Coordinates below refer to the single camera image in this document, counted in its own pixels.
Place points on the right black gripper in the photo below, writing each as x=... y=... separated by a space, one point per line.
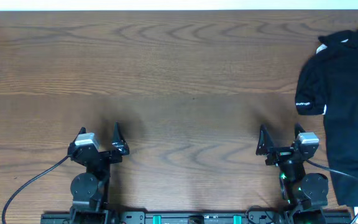
x=279 y=154

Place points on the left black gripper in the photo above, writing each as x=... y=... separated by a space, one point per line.
x=103 y=155

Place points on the black polo shirt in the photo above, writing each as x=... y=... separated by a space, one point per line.
x=328 y=86

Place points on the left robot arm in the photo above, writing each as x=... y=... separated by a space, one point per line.
x=90 y=188

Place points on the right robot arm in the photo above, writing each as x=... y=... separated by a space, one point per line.
x=306 y=194

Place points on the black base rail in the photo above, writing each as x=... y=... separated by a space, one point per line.
x=257 y=216

